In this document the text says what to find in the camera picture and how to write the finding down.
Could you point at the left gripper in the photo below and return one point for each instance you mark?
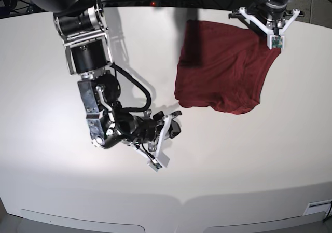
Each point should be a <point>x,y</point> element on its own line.
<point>271,19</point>

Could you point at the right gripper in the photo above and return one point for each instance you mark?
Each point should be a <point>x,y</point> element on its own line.
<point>152,131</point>

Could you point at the dark red long-sleeve T-shirt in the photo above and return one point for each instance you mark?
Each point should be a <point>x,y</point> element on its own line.
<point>222,66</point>

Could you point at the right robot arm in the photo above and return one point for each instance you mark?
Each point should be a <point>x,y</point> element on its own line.
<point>81,24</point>

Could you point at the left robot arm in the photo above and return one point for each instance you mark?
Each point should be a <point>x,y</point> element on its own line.
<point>270,16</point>

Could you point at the white label plate on table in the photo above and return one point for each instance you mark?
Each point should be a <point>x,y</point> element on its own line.
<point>317,207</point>

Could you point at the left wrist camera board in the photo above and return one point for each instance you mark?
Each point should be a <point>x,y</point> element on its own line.
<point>275,41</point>

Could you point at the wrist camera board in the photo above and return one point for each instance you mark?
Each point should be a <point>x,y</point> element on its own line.
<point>159,162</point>
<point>275,41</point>

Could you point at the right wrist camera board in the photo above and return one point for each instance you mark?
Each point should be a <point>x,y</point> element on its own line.
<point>159,162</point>

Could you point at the black power strip red switch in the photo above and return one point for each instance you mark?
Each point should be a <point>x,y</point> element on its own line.
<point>157,3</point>

